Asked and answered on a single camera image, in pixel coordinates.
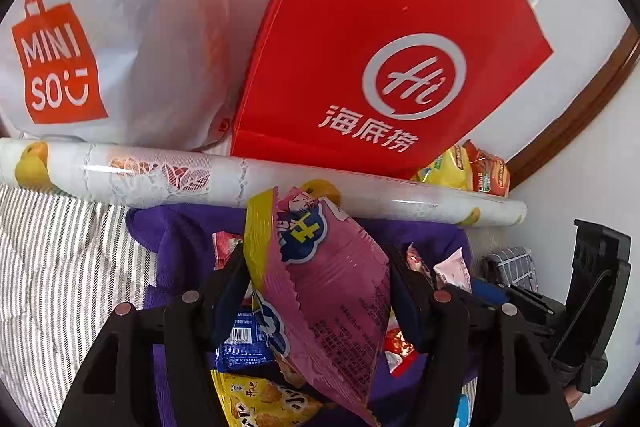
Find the small red snack packet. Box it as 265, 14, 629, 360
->
385, 327, 420, 378

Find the pale pink snack packet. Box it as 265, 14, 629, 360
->
432, 247, 473, 293

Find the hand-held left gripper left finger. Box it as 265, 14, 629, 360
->
55, 242, 251, 427

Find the lemon-print paper roll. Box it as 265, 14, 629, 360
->
0, 138, 528, 228

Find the small blue snack packet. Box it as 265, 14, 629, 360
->
215, 302, 281, 370

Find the red paper bag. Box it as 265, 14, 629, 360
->
229, 0, 555, 180

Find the strawberry-print snack packet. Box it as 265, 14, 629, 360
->
212, 231, 246, 270

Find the magenta snack packet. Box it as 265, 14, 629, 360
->
244, 187, 391, 427

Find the yellow snack packet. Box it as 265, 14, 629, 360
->
210, 369, 323, 427

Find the grey checked cloth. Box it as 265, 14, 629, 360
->
487, 247, 538, 293

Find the wooden door frame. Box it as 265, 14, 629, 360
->
505, 19, 640, 185

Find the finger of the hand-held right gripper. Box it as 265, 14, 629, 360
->
470, 279, 556, 343

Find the blue tissue pack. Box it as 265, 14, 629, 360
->
452, 397, 473, 427

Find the purple towel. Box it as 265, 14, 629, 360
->
125, 204, 481, 427

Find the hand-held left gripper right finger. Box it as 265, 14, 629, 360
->
385, 244, 576, 427

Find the white plastic shopping bag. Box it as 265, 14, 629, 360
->
0, 0, 321, 152

